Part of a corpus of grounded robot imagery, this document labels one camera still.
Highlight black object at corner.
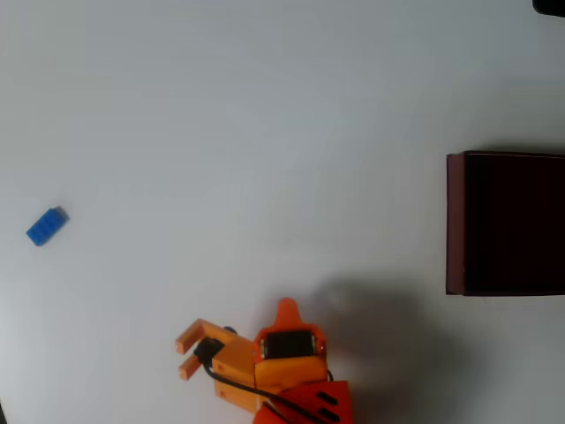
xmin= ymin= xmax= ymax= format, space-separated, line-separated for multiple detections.
xmin=531 ymin=0 xmax=565 ymax=19

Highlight blue lego brick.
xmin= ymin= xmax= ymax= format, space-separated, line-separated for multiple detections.
xmin=25 ymin=205 xmax=72 ymax=247

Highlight dark red box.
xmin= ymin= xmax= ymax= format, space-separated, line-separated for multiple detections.
xmin=445 ymin=149 xmax=565 ymax=297

